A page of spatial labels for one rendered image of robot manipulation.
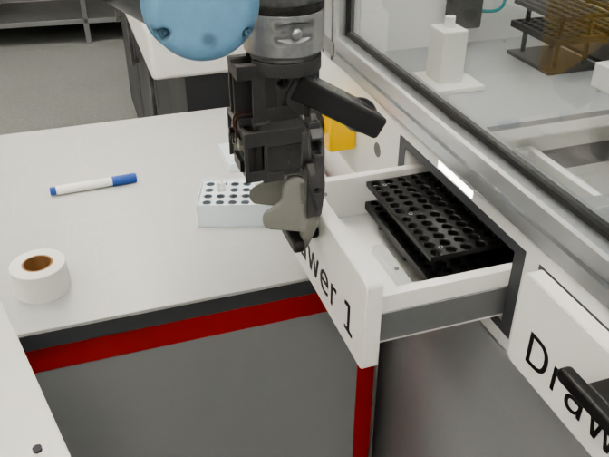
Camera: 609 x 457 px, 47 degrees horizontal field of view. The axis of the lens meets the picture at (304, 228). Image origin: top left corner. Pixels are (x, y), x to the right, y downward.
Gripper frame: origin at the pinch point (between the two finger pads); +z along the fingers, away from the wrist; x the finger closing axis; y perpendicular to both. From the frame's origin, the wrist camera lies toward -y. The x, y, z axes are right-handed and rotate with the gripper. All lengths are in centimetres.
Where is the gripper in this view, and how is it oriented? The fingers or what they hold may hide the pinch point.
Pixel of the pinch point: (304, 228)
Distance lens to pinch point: 77.0
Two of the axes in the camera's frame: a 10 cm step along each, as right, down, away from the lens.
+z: 0.0, 8.5, 5.3
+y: -9.5, 1.7, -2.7
